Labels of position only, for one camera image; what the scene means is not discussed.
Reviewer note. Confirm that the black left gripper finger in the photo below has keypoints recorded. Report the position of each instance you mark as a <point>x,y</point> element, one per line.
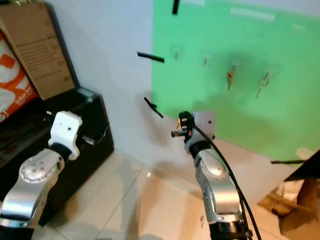
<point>103,133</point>

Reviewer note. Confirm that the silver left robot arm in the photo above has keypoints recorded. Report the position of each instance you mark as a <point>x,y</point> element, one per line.
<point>32,180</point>

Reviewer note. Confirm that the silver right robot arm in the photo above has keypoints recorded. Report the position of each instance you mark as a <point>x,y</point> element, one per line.
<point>217,182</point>

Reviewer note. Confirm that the black cabinet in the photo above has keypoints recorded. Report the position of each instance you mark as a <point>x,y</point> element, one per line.
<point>95,160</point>

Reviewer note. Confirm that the black tape strip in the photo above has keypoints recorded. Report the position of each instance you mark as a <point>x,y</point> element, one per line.
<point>150,56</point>
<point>175,6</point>
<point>287,161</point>
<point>152,107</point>

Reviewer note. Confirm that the red-headed key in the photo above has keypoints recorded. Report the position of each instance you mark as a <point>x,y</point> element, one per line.
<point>230,76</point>

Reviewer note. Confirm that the silver key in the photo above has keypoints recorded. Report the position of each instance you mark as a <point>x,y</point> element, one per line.
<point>263,83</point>

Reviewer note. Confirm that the small key on floor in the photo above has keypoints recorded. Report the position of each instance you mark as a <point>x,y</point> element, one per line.
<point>201,220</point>

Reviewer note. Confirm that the orange and white bag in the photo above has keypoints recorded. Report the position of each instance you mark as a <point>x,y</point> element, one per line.
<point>15,82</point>

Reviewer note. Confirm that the tall brown cardboard box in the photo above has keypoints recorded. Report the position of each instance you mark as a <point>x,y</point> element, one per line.
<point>42,47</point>

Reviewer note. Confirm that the open brown cardboard box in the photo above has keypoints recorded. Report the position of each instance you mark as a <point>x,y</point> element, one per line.
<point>297,195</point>

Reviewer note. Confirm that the clear tape strip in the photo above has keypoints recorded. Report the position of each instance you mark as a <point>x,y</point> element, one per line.
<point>252,13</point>

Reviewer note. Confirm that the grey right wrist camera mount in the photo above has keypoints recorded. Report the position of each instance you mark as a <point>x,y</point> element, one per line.
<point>205,123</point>

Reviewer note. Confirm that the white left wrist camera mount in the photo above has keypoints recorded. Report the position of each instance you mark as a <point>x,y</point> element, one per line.
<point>66,131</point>

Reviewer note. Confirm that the clear wall hook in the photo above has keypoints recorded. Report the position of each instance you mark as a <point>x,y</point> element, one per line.
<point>176,53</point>
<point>234,64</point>
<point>268,73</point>
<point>205,59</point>

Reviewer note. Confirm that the green wall board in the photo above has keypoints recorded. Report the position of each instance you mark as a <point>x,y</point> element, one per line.
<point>275,120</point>

